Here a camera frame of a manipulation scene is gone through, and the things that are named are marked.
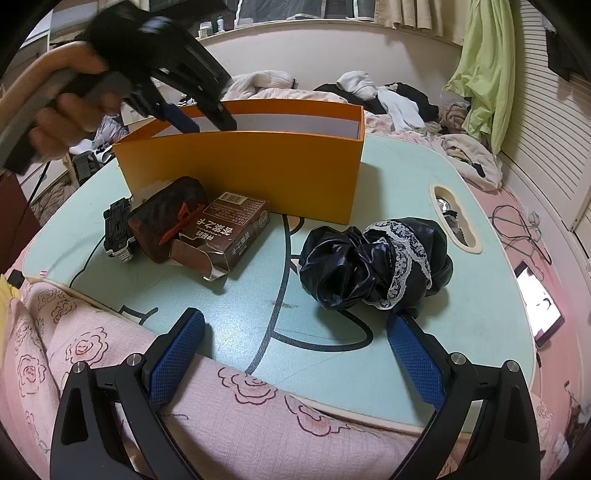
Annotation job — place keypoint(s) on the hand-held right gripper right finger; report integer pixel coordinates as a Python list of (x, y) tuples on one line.
[(415, 364)]

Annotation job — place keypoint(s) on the white louvred closet door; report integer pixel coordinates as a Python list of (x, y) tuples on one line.
[(545, 138)]

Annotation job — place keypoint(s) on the dark red cabinet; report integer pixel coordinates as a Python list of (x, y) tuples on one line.
[(14, 217)]

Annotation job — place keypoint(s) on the tablet with lit screen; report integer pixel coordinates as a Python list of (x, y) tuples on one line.
[(538, 304)]

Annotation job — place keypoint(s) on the dark brown pouch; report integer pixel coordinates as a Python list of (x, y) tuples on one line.
[(157, 221)]

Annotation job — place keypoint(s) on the white sweatshirt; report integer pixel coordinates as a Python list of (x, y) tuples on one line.
[(358, 83)]

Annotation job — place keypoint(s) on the light green hanging cloth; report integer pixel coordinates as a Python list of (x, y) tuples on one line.
[(489, 69)]

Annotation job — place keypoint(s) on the brown furry cloth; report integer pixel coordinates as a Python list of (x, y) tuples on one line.
[(455, 113)]

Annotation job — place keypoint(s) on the person's left hand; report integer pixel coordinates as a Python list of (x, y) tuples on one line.
[(69, 120)]

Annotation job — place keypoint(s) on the small white bottle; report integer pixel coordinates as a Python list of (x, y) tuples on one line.
[(221, 24)]

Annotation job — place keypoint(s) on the beige clothing pile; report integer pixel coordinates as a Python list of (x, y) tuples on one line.
[(475, 157)]

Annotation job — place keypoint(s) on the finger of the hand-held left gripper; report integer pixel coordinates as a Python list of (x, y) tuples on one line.
[(212, 110), (178, 117)]

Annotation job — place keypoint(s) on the brown drink carton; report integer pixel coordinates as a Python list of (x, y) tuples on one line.
[(240, 221)]

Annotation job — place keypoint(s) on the light green desktop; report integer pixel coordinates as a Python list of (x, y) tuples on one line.
[(221, 314)]

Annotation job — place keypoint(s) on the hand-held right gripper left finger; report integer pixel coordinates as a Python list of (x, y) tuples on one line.
[(178, 355)]

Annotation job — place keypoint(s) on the grey plastic bag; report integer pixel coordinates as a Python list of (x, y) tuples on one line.
[(111, 131)]

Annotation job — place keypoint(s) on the black garment with lace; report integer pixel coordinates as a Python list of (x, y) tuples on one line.
[(341, 267)]

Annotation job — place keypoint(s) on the white shirt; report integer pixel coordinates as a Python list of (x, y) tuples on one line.
[(401, 108)]

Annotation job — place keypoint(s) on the beige curtain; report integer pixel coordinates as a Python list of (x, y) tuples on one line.
[(415, 18)]

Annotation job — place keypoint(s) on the dark hanging garment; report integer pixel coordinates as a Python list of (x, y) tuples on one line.
[(565, 55)]

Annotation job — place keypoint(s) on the white fluffy garment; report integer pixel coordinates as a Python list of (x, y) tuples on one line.
[(258, 83)]

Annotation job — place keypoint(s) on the black clothing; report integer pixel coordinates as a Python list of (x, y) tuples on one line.
[(425, 104)]

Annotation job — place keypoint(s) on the black toy car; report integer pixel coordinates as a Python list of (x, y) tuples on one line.
[(117, 230)]

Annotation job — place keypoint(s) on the orange cardboard box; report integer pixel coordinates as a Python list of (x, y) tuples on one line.
[(277, 175)]

